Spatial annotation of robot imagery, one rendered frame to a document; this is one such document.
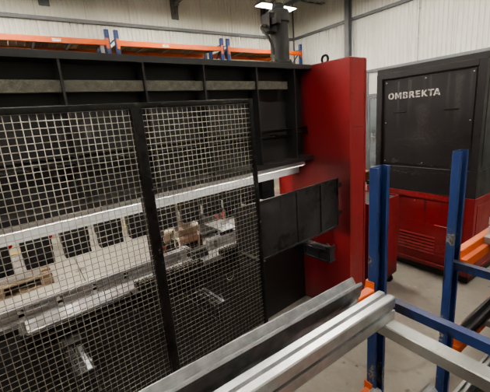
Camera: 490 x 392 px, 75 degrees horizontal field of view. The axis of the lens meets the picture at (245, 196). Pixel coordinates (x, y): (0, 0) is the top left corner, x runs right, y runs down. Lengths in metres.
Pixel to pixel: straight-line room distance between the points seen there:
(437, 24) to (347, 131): 6.71
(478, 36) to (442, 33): 0.76
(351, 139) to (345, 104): 0.29
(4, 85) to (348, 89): 2.24
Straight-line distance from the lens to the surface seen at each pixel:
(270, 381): 0.65
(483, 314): 1.59
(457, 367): 0.84
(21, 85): 1.95
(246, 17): 11.14
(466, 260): 1.36
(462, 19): 9.12
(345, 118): 2.83
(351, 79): 2.84
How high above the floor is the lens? 1.91
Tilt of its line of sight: 14 degrees down
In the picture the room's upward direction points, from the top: 5 degrees counter-clockwise
